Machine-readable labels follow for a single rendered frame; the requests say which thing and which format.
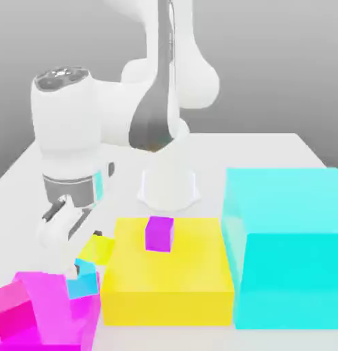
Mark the large cyan box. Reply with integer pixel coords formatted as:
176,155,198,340
221,167,338,330

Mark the small purple cube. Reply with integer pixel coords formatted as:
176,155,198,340
145,215,176,254

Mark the large magenta box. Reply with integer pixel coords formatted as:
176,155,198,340
0,270,101,351

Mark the small yellow cube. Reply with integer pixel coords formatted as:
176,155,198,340
77,234,115,266

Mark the small blue cube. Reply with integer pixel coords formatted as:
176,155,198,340
66,257,100,300

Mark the large yellow box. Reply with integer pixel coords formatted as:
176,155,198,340
99,217,236,327

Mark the small pink cube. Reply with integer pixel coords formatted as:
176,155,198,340
0,280,40,343

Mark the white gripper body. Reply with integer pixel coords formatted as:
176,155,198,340
36,195,93,275

